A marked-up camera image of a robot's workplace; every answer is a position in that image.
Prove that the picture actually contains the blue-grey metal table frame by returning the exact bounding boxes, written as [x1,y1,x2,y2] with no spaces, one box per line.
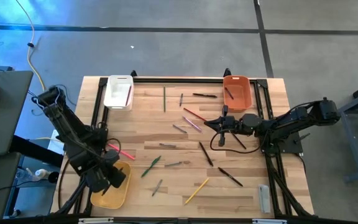
[337,77,358,183]

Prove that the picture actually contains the pink pencil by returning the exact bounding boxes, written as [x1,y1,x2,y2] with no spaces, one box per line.
[108,143,136,161]

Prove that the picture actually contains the black round cap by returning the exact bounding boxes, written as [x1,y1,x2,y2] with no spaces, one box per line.
[48,170,60,184]

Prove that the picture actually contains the light grey stapler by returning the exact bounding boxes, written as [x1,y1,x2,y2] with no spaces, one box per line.
[259,184,272,214]

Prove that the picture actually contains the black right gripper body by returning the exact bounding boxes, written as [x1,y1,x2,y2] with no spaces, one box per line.
[218,105,244,147]

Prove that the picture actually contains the black aluminium frame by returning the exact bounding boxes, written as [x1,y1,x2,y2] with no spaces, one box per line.
[53,77,315,224]

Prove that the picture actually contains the yellow cable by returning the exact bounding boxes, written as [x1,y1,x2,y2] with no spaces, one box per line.
[14,0,48,94]

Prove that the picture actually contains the white plastic bin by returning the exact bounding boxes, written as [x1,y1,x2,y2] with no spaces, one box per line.
[103,75,135,112]

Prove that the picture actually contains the yellow plastic bin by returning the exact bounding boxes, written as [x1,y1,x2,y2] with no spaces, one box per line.
[90,160,132,210]

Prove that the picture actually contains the green pen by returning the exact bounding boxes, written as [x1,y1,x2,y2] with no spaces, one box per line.
[140,155,162,178]

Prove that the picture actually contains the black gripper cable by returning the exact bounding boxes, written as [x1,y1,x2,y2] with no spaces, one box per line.
[209,130,265,155]

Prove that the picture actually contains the dark brown pencil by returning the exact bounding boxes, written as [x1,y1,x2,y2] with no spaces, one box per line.
[230,132,247,150]

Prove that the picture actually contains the orange plastic bin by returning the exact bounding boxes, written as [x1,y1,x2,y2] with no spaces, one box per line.
[223,75,254,113]

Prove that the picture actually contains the grey desk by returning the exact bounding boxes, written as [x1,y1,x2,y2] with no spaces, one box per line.
[0,70,34,156]

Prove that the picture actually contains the purple pen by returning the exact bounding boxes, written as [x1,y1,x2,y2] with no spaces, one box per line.
[182,116,203,132]

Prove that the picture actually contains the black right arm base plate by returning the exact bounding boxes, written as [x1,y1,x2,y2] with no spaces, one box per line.
[260,132,305,154]

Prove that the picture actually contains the yellow pencil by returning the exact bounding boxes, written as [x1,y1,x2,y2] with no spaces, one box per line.
[184,177,210,205]

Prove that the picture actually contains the white paper sheet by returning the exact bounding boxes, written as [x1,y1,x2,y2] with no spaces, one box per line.
[47,129,65,155]

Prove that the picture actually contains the silver aluminium bar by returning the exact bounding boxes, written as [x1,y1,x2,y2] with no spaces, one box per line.
[252,218,288,224]
[78,217,114,223]

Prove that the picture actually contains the black power cable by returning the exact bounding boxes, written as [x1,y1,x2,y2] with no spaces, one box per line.
[57,158,73,213]

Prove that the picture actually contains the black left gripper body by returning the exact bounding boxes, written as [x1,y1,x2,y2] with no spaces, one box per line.
[85,164,127,194]

